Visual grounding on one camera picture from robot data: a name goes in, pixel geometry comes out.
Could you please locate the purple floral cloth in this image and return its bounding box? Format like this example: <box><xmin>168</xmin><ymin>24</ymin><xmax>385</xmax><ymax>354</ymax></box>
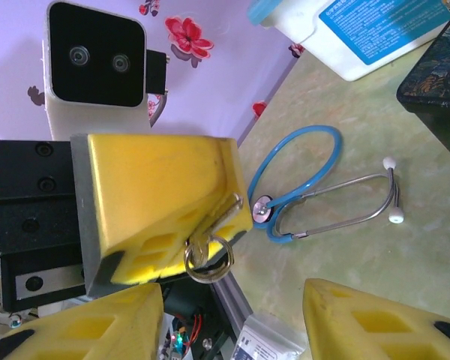
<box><xmin>0</xmin><ymin>0</ymin><xmax>305</xmax><ymax>149</ymax></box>

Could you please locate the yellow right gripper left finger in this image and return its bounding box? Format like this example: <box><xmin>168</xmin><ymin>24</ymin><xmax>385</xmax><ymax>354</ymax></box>
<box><xmin>0</xmin><ymin>283</ymin><xmax>166</xmax><ymax>360</ymax></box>

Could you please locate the red wire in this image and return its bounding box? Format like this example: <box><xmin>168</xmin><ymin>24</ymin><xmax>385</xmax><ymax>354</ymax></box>
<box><xmin>190</xmin><ymin>312</ymin><xmax>204</xmax><ymax>341</ymax></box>

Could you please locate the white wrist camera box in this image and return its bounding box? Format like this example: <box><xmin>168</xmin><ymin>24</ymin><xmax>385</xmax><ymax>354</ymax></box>
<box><xmin>40</xmin><ymin>0</ymin><xmax>149</xmax><ymax>142</ymax></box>

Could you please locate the silver key ring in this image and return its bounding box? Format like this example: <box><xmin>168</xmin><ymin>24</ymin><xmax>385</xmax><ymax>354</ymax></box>
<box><xmin>182</xmin><ymin>235</ymin><xmax>236</xmax><ymax>284</ymax></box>

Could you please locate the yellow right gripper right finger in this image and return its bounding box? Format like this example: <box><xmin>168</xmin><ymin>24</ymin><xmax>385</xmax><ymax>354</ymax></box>
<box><xmin>302</xmin><ymin>277</ymin><xmax>450</xmax><ymax>360</ymax></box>

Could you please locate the white container with blue label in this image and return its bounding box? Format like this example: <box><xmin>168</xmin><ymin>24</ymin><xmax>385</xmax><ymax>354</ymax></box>
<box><xmin>246</xmin><ymin>0</ymin><xmax>450</xmax><ymax>83</ymax></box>

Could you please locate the dark box with painting print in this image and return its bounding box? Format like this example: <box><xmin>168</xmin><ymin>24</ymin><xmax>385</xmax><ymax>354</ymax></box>
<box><xmin>395</xmin><ymin>6</ymin><xmax>450</xmax><ymax>163</ymax></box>

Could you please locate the circuit board with LEDs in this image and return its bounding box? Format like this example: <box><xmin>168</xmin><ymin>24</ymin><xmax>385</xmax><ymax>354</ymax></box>
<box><xmin>159</xmin><ymin>313</ymin><xmax>197</xmax><ymax>360</ymax></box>

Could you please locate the clear plastic bag with label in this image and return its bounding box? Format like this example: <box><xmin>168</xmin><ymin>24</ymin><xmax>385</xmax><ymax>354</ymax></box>
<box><xmin>232</xmin><ymin>312</ymin><xmax>309</xmax><ymax>360</ymax></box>

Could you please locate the blue stethoscope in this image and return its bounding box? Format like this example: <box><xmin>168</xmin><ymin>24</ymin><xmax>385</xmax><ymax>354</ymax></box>
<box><xmin>246</xmin><ymin>124</ymin><xmax>406</xmax><ymax>245</ymax></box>

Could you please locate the aluminium frame rail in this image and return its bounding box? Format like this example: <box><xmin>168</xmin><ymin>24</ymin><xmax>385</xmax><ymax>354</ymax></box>
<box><xmin>209</xmin><ymin>270</ymin><xmax>255</xmax><ymax>341</ymax></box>

